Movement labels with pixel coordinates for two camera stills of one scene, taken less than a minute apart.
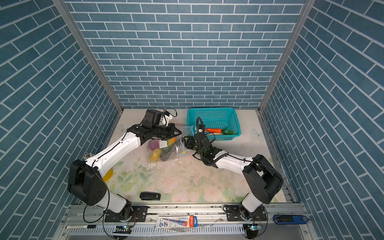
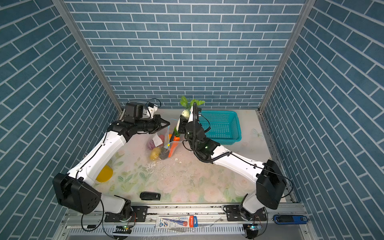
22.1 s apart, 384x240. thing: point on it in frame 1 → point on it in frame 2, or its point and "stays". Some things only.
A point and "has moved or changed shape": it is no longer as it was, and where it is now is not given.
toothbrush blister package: [176, 221] stays
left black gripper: [171, 128] → [157, 126]
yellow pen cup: [108, 175] stays
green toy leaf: [229, 132] → [184, 101]
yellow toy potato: [155, 155] stays
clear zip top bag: [161, 150] has moved or changed shape
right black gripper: [188, 144] → [183, 125]
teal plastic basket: [215, 118] stays
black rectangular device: [150, 196] stays
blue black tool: [288, 219] stays
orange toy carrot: [214, 130] → [176, 139]
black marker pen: [81, 226] stays
